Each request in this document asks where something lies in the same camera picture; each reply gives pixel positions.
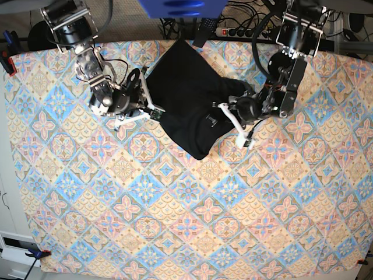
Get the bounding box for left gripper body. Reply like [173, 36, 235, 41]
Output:
[235, 97, 262, 124]

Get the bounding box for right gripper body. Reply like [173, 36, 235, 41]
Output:
[112, 87, 143, 115]

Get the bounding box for black T-shirt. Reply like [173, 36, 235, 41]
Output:
[146, 40, 251, 160]

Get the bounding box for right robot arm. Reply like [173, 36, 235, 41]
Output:
[40, 1, 164, 125]

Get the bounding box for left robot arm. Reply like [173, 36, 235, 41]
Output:
[226, 1, 330, 125]

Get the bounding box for white power strip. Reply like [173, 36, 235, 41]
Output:
[214, 26, 276, 40]

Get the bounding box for patterned tablecloth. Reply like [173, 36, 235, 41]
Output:
[3, 50, 372, 279]

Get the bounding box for blue clamp top left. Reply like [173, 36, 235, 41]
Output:
[1, 30, 17, 76]

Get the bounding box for blue clamp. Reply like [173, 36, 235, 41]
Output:
[25, 248, 51, 260]
[1, 30, 17, 76]

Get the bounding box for blue clamp bottom left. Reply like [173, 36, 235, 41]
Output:
[25, 248, 51, 260]

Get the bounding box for white cabinet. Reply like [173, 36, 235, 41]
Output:
[1, 68, 36, 278]

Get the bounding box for orange clamp bottom right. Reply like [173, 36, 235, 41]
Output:
[357, 260, 368, 265]

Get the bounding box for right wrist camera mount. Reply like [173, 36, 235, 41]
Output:
[110, 66, 165, 131]

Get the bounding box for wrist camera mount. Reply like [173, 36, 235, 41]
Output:
[110, 66, 165, 131]
[228, 103, 261, 150]

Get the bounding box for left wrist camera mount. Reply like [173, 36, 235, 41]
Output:
[228, 103, 261, 150]

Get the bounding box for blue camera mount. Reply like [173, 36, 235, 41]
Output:
[139, 0, 228, 19]

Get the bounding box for black strap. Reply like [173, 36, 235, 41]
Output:
[192, 17, 219, 47]

